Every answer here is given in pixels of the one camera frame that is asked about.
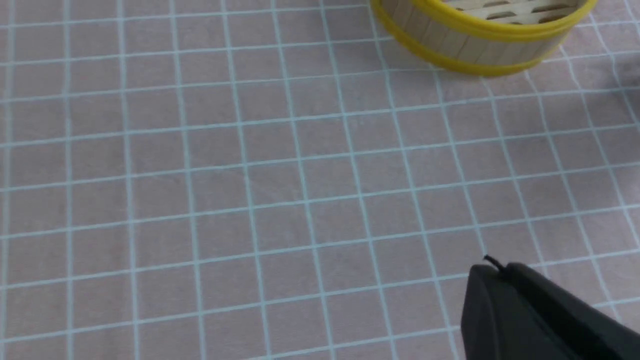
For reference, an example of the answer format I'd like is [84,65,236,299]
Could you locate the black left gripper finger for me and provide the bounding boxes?
[461,255,640,360]

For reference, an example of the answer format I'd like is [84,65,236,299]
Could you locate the pink grid tablecloth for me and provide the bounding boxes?
[1,0,639,360]

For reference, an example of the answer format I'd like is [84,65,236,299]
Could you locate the bamboo steamer tray yellow rims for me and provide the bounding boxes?
[370,0,597,77]

